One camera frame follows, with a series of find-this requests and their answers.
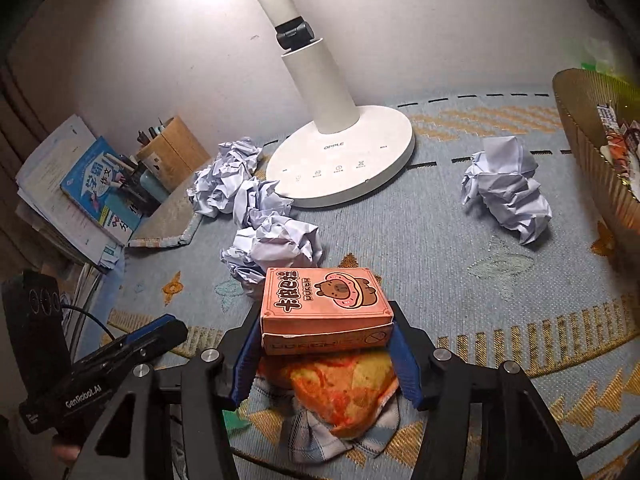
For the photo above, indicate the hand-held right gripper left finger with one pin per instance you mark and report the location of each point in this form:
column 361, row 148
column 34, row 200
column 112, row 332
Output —
column 245, row 360

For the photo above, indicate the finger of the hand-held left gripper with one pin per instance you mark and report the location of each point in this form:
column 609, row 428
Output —
column 150, row 340

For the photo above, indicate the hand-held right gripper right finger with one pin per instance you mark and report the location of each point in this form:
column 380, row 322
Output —
column 405, row 365

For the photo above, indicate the orange cartoon cardboard box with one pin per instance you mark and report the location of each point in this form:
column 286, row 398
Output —
column 320, row 310

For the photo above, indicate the gold ribbed glass bowl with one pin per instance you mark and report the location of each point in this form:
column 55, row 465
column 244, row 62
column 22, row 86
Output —
column 595, row 185

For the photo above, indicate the torn orange cartoon package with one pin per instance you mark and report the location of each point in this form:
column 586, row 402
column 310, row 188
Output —
column 622, row 145

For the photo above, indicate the person's left hand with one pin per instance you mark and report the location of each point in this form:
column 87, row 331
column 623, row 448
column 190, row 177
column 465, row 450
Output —
column 67, row 452

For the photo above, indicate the orange snack packet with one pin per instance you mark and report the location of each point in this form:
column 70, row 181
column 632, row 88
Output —
column 340, row 390

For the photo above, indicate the blue patterned woven table mat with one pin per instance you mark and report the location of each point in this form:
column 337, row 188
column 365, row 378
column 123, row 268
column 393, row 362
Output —
column 425, row 285

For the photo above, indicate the plaid cloth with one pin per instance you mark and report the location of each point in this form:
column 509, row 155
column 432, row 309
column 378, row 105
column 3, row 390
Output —
column 315, row 440

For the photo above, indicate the beige woven mat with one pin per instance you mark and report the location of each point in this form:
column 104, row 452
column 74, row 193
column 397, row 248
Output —
column 165, row 225

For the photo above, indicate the stack of white papers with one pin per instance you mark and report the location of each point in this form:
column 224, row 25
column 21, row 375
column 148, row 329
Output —
column 45, row 170

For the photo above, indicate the teal pen cup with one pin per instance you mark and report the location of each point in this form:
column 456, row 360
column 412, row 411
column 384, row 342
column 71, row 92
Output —
column 150, row 185

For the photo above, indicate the cardboard pen holder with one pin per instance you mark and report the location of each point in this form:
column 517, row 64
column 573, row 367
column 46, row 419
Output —
column 180, row 155

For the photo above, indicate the white desk lamp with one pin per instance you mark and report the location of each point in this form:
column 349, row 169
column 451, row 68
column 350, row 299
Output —
column 340, row 170

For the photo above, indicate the bundle of pens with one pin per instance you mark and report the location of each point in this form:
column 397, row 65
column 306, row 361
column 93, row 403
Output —
column 152, row 132

